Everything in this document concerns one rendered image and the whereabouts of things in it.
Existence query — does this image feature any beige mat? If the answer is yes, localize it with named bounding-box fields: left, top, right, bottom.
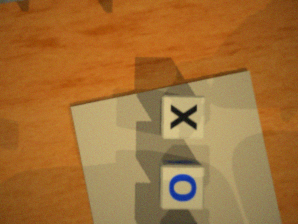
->
left=71, top=71, right=282, bottom=224

